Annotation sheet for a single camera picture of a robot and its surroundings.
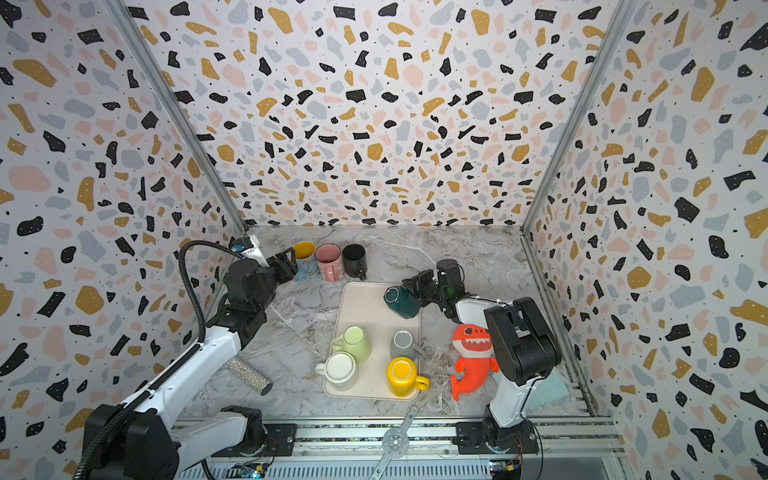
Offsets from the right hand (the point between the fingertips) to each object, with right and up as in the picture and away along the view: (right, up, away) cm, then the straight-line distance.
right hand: (397, 272), depth 90 cm
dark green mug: (+2, -8, -5) cm, 9 cm away
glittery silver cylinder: (-40, -28, -9) cm, 50 cm away
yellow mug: (+2, -25, -16) cm, 30 cm away
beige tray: (-7, -24, -2) cm, 25 cm away
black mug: (-15, +4, +10) cm, 18 cm away
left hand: (-30, +7, -12) cm, 33 cm away
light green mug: (-12, -18, -9) cm, 23 cm away
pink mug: (-22, +3, +7) cm, 24 cm away
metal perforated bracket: (0, -42, -17) cm, 45 cm away
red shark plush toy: (+22, -25, -7) cm, 34 cm away
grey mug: (+2, -19, -10) cm, 21 cm away
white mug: (-15, -24, -12) cm, 31 cm away
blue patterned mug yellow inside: (-30, +3, +7) cm, 31 cm away
